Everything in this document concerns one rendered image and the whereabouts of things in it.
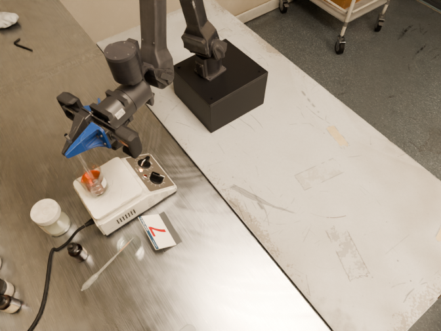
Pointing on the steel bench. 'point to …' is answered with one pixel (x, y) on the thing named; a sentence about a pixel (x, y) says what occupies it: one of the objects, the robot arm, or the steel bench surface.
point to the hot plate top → (122, 178)
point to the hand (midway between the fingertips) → (79, 142)
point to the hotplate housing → (136, 209)
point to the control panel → (149, 173)
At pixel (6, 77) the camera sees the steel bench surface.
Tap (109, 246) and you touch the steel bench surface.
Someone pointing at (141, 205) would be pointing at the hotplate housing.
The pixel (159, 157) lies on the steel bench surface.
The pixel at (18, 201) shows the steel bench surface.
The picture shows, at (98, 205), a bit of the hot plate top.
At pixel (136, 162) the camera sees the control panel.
